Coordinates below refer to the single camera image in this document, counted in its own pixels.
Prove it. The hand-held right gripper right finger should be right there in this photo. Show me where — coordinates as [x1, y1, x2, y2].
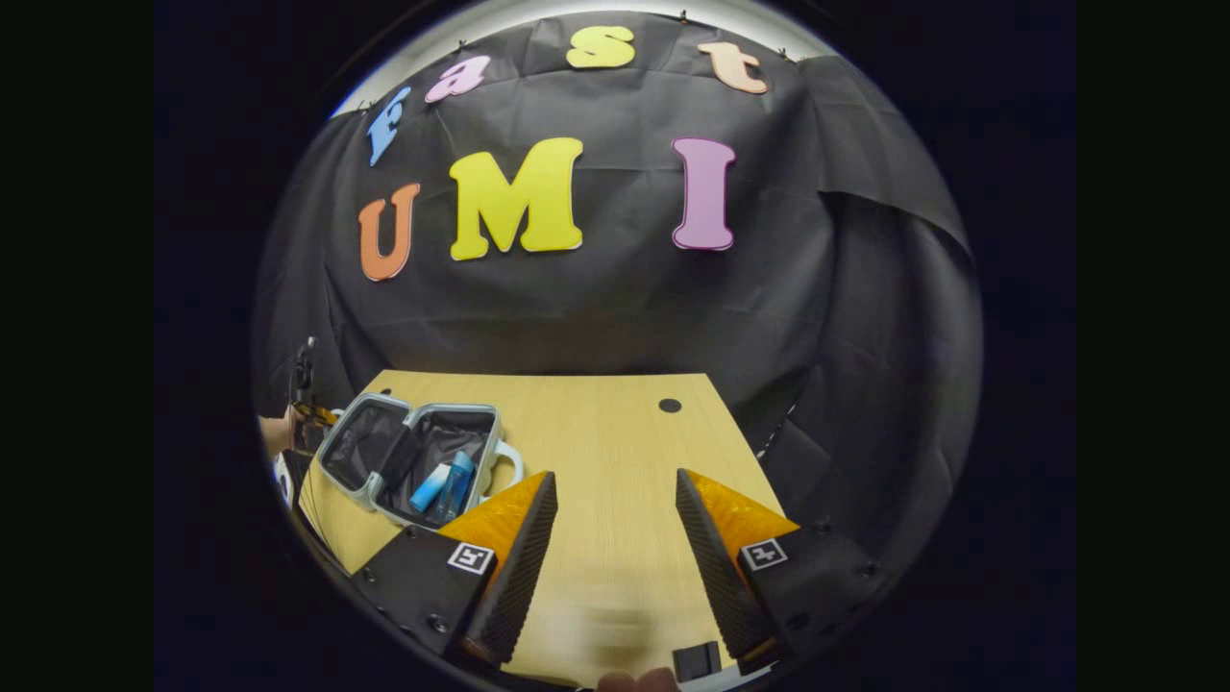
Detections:
[675, 468, 890, 674]

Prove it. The white blue squeeze tube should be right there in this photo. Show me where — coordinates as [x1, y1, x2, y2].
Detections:
[409, 463, 453, 513]

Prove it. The black backdrop cloth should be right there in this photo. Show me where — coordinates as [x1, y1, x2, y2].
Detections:
[252, 10, 986, 578]

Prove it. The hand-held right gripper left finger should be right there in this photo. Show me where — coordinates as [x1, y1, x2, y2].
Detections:
[348, 469, 560, 669]

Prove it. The green bottle blue cap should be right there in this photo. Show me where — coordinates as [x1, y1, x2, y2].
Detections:
[434, 450, 477, 523]

